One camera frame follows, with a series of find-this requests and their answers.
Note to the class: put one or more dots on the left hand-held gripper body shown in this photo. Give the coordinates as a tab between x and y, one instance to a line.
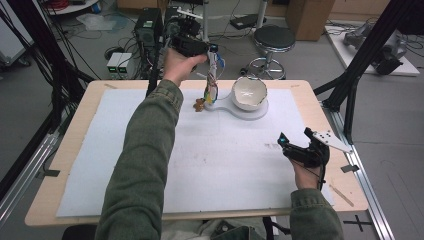
190	45

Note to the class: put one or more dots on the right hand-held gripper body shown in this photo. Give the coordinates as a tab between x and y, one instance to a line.
310	155

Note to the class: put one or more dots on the blue and white trinket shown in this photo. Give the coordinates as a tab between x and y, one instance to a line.
219	62

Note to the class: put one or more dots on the brown bear trinket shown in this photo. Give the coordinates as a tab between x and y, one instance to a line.
199	105

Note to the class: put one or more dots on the person's right hand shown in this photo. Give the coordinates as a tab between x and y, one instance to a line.
306	176

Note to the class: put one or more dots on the person's left hand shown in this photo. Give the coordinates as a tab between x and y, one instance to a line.
180	66

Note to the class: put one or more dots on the black flat box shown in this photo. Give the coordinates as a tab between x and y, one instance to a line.
245	21

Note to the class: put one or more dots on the black tape piece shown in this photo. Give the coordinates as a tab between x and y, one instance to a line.
350	168
51	173

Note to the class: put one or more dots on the black computer tower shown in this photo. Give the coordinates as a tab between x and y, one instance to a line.
148	26

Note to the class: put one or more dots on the thin wooden stick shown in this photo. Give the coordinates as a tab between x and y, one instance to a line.
341	195

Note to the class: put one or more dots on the white eggshell-shaped ceramic bowl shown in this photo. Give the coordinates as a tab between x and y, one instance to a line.
250	95

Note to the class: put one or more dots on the black round stool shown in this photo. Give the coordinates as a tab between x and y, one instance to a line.
274	36

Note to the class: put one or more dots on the white power supply box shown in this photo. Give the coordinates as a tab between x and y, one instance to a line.
114	63
125	63

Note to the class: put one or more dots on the white foam mat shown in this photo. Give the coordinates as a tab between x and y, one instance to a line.
216	160

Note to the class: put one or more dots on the white floor platform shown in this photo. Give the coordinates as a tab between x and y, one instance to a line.
366	56

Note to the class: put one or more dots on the clear plastic bag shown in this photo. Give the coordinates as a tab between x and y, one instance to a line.
96	21

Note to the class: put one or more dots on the large cardboard box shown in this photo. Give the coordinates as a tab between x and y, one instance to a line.
310	18

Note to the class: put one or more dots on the person's lap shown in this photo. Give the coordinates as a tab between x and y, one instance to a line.
206	230

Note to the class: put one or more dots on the round white table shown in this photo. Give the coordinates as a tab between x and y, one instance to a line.
71	6

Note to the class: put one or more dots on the white board panel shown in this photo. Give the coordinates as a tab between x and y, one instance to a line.
13	40

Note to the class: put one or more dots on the black chair seat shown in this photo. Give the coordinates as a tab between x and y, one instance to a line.
80	232

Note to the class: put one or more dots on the silver aluminium rail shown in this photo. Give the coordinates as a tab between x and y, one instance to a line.
370	193
23	180

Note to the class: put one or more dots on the black metal frame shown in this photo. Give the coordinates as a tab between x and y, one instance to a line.
363	56
43	56

